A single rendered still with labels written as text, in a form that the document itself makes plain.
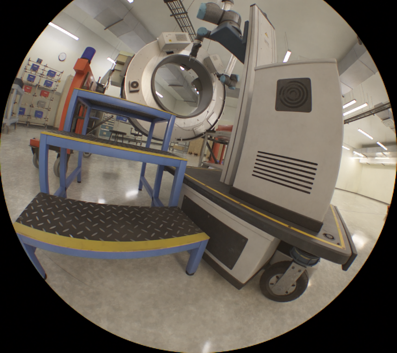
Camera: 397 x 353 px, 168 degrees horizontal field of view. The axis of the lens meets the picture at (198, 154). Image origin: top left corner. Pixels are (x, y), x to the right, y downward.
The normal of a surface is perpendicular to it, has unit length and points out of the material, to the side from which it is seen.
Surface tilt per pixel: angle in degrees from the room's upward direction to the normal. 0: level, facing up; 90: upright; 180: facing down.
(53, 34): 90
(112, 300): 0
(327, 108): 90
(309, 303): 0
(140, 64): 90
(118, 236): 0
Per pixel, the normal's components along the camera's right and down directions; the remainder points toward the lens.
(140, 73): 0.55, 0.17
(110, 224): 0.23, -0.97
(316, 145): -0.77, -0.15
